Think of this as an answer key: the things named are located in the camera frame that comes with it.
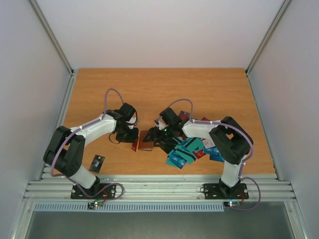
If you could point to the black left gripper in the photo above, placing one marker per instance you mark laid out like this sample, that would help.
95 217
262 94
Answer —
132 139

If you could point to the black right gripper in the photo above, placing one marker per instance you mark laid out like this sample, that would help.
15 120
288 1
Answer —
157 136

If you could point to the red VIP card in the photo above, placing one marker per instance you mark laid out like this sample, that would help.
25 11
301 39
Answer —
134 146

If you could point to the brown leather card holder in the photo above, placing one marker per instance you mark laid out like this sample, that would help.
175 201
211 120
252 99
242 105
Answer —
145 144

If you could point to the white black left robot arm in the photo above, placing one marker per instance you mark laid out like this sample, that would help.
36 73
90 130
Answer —
66 148

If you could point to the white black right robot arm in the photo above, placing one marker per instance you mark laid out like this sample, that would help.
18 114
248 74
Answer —
182 139

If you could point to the blue VIP chip card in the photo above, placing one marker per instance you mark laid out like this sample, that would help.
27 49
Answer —
175 160

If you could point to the red card near gripper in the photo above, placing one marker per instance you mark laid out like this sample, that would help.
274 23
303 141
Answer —
184 115

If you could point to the teal magnetic stripe card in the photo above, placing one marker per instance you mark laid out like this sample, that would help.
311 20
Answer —
193 144

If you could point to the black VIP card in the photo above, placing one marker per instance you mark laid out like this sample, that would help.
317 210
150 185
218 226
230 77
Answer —
96 164

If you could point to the white patterned card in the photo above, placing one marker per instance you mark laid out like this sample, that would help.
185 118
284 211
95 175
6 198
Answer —
208 143

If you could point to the blue numbered card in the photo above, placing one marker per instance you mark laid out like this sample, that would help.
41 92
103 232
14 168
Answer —
211 151

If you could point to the blue card lower right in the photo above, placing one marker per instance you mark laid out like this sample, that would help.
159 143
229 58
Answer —
216 157

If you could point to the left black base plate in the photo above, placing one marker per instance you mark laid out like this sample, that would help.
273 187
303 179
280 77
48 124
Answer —
102 191

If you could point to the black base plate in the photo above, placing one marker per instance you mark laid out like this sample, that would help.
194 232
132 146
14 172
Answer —
214 191
102 191

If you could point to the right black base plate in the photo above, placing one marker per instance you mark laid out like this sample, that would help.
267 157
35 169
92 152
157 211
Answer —
214 191

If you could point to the slotted grey cable duct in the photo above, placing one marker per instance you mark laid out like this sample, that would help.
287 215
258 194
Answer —
129 207

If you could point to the aluminium front rail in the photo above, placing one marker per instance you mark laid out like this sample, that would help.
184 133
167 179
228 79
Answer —
156 188

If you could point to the aluminium left corner post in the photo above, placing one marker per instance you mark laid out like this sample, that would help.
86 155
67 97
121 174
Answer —
48 30

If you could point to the aluminium corner post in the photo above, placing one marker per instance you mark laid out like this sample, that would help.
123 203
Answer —
48 30
268 35

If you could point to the aluminium right corner post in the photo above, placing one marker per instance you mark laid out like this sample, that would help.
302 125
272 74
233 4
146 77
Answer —
268 35

